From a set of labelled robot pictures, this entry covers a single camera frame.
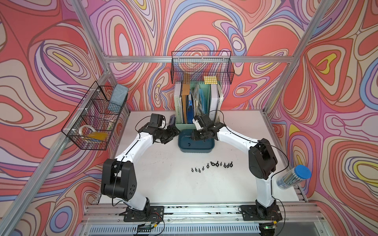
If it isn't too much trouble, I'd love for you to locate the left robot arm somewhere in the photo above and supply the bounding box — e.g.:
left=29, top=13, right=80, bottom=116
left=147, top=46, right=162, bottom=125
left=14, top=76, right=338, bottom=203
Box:
left=100, top=124, right=180, bottom=211

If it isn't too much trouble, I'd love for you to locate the black wire basket left wall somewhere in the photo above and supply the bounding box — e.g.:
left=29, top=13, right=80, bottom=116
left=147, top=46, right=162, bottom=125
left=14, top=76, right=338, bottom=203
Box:
left=61, top=82, right=128, bottom=150

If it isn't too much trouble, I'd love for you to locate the teal plastic storage tray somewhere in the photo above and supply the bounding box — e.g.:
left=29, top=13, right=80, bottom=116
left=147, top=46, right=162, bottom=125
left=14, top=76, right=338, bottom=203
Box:
left=178, top=129, right=215, bottom=153

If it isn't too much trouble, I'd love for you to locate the mint green file organizer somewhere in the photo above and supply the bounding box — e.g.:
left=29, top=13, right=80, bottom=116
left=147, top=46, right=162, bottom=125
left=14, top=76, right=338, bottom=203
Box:
left=174, top=83, right=224, bottom=130

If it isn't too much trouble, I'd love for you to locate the grey stapler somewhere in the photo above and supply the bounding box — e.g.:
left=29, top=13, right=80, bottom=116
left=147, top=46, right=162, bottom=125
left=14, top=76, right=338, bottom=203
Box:
left=169, top=115, right=176, bottom=125

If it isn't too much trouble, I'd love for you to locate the white binder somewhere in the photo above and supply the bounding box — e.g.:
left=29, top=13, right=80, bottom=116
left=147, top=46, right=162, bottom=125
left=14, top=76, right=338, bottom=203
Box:
left=209, top=84, right=219, bottom=121

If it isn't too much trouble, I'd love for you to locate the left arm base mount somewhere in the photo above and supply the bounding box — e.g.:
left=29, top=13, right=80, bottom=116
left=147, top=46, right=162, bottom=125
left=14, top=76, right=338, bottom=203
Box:
left=119, top=206, right=164, bottom=222

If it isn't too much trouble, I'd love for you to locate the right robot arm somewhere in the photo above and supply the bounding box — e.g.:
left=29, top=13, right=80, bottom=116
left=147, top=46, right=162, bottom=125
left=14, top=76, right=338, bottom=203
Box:
left=192, top=123, right=278, bottom=220

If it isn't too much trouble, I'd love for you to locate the brown folder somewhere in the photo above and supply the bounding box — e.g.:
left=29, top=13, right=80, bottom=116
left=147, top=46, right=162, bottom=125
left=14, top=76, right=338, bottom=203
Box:
left=182, top=84, right=191, bottom=124

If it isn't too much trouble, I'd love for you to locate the blue lid clear jar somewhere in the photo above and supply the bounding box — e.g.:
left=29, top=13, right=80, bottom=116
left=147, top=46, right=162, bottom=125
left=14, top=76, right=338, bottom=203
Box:
left=276, top=165, right=312, bottom=189

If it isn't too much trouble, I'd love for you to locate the black wire basket wall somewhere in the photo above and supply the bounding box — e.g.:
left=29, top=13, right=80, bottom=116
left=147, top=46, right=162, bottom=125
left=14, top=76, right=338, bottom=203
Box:
left=170, top=49, right=235, bottom=85
left=61, top=82, right=128, bottom=150

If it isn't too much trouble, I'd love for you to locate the blue folder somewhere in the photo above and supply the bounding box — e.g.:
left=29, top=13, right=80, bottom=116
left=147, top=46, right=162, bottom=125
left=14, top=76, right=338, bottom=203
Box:
left=187, top=99, right=195, bottom=124

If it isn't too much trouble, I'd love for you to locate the yellow pad in basket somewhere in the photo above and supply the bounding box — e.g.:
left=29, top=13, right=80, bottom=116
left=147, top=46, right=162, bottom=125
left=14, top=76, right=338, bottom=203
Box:
left=83, top=132, right=108, bottom=143

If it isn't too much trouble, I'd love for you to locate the black wire basket back wall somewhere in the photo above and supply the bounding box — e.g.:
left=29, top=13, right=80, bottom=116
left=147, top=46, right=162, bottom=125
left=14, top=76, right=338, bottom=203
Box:
left=170, top=49, right=235, bottom=85

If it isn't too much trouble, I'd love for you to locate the white tape roll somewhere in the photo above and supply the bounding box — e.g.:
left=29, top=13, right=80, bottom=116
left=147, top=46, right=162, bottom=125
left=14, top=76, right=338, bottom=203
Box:
left=78, top=125, right=96, bottom=136

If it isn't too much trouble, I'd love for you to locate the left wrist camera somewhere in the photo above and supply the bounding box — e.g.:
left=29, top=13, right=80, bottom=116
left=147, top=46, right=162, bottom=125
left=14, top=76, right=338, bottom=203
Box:
left=148, top=114, right=166, bottom=128

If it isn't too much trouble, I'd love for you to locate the grey blue sponge block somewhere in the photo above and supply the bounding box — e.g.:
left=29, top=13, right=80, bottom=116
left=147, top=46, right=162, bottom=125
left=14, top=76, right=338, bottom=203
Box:
left=110, top=84, right=129, bottom=106

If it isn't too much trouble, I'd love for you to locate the aluminium front rail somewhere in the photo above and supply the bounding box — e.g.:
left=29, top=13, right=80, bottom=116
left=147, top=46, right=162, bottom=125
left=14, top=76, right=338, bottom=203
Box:
left=74, top=202, right=333, bottom=236

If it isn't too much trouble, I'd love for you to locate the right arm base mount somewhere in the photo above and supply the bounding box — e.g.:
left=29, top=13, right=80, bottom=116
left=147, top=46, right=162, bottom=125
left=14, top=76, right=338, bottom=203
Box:
left=238, top=204, right=283, bottom=222

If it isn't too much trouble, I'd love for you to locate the yellow sticky note pad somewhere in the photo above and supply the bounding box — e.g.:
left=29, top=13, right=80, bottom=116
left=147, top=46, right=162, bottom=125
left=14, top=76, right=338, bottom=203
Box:
left=203, top=76, right=218, bottom=85

